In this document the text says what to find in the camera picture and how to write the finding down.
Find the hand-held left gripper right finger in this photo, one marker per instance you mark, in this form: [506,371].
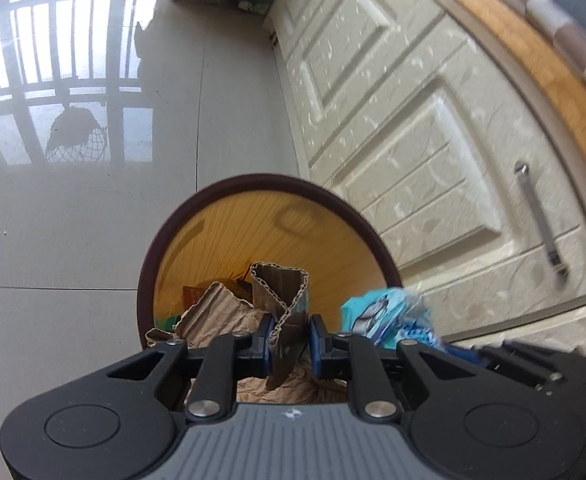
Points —
[317,347]

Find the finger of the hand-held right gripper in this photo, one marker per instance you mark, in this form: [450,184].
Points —
[468,355]

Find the yellow trash bin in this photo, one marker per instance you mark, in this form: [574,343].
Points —
[253,225]

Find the brown white checkered blanket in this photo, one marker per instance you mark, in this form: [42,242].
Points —
[548,15]

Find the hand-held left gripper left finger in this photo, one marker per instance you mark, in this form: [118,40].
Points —
[266,342]

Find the cream cabinet front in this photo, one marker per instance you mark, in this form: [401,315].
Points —
[413,135]

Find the teal plastic wrapper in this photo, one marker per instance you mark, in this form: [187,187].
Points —
[388,317]

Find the corrugated cardboard piece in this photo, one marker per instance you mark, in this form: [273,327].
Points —
[285,310]

